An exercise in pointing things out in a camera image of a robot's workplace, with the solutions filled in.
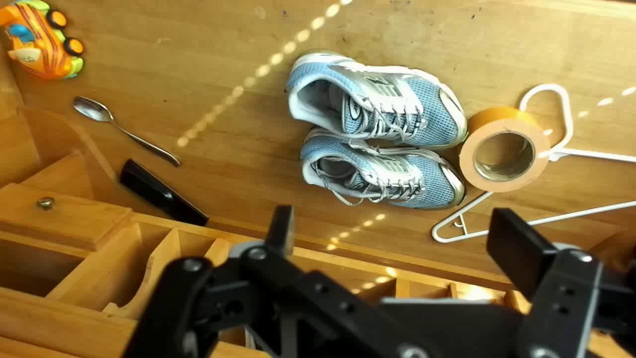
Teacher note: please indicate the metal spoon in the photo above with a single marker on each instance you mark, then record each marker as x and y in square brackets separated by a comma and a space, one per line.
[91, 109]

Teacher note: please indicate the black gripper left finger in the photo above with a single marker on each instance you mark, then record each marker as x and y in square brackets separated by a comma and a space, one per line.
[199, 298]

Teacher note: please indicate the blue white running shoe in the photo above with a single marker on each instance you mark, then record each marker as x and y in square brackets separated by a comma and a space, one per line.
[397, 111]
[397, 175]

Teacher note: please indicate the tan tape roll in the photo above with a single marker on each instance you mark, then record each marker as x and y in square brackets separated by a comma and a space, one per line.
[493, 119]

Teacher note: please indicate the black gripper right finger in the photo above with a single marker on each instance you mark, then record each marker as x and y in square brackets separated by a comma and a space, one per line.
[562, 298]

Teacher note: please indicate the wooden roll-top desk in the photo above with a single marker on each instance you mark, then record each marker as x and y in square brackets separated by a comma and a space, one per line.
[65, 290]

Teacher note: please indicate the orange yellow toy car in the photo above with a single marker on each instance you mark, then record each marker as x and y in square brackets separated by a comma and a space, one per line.
[36, 46]

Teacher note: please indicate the wooden drawer with metal knob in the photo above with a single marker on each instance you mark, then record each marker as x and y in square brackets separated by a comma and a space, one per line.
[65, 215]

